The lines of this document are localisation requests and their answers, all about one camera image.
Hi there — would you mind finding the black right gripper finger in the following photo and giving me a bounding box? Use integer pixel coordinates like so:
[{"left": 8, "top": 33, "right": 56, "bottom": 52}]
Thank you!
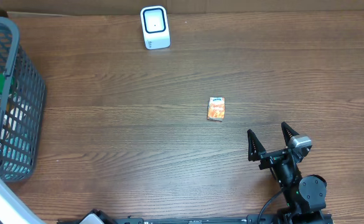
[
  {"left": 281, "top": 121, "right": 299, "bottom": 146},
  {"left": 247, "top": 129, "right": 266, "bottom": 161}
]

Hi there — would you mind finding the orange tissue pack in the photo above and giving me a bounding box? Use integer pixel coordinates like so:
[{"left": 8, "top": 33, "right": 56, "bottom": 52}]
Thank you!
[{"left": 207, "top": 97, "right": 225, "bottom": 121}]

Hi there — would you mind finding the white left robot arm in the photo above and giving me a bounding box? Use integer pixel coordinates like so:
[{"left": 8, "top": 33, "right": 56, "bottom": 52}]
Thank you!
[{"left": 0, "top": 179, "right": 44, "bottom": 224}]

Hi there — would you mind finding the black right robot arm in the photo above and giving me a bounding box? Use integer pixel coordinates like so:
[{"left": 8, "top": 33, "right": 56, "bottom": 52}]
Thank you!
[{"left": 247, "top": 122, "right": 334, "bottom": 224}]

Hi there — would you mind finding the white barcode scanner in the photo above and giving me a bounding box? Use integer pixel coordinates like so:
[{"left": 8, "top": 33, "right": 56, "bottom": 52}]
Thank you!
[{"left": 140, "top": 6, "right": 170, "bottom": 50}]

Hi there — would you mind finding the grey plastic shopping basket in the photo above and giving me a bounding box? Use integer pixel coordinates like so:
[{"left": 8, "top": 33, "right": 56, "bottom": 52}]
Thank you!
[{"left": 0, "top": 17, "right": 47, "bottom": 182}]

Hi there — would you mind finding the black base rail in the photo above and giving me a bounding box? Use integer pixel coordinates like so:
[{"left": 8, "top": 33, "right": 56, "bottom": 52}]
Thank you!
[{"left": 57, "top": 208, "right": 334, "bottom": 224}]

